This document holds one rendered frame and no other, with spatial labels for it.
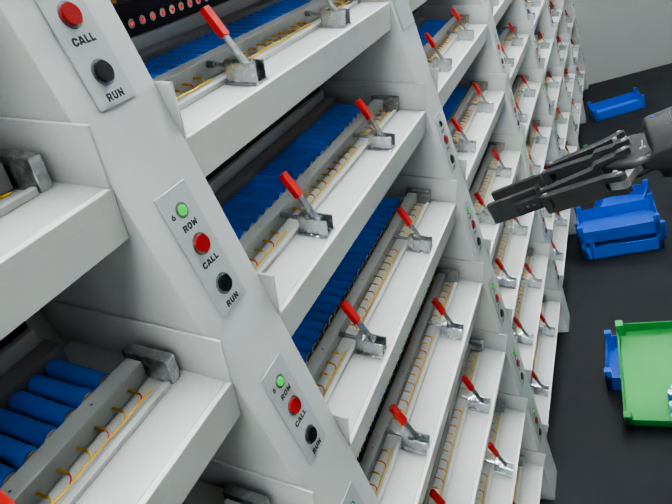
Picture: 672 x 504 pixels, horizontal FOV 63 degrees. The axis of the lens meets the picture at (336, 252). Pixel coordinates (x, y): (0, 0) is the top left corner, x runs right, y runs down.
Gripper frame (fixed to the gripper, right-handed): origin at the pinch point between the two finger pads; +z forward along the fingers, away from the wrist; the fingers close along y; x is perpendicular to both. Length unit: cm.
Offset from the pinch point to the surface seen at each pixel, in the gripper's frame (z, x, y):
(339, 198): 19.7, 12.0, -5.9
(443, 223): 21.7, -8.7, 21.3
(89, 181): 14, 31, -40
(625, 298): 22, -104, 118
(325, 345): 26.9, -2.9, -18.2
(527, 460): 40, -84, 30
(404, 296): 22.5, -8.2, -1.9
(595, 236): 28, -92, 147
